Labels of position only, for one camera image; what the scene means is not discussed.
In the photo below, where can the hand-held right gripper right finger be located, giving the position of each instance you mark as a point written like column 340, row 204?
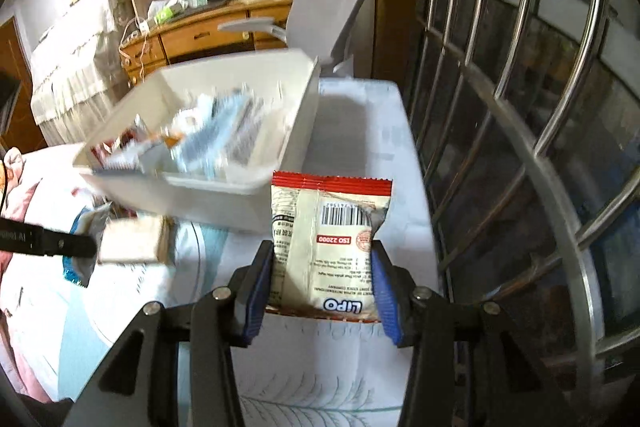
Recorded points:
column 387, row 302

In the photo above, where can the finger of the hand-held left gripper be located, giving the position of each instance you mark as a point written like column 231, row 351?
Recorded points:
column 45, row 241

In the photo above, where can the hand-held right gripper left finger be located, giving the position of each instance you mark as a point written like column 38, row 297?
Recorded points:
column 257, row 302

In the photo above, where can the silver blue snack packet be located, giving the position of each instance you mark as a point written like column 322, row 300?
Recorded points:
column 95, row 217

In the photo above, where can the cream snack packet red edge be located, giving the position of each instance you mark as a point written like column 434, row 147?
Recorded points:
column 325, row 252

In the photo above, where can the white plastic bin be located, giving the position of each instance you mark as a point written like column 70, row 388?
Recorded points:
column 295, row 142

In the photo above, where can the pile of mixed packets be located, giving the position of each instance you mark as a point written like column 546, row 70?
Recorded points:
column 210, row 137

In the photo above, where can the pink blanket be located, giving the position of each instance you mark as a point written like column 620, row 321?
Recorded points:
column 22, row 207

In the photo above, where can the beige flat snack packet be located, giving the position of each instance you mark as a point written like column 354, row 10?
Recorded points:
column 132, row 239

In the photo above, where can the tree print tablecloth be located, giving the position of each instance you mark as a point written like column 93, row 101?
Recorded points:
column 325, row 367

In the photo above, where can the white lace cloth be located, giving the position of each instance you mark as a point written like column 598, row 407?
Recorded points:
column 75, row 72

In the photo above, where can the wooden door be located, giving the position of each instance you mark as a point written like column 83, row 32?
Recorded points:
column 17, row 52

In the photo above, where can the metal window grille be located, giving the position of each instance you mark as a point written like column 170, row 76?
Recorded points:
column 575, row 257

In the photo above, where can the wooden desk with drawers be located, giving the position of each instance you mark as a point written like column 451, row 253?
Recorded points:
column 200, row 34

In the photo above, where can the green white box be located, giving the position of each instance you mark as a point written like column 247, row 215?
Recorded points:
column 170, row 10

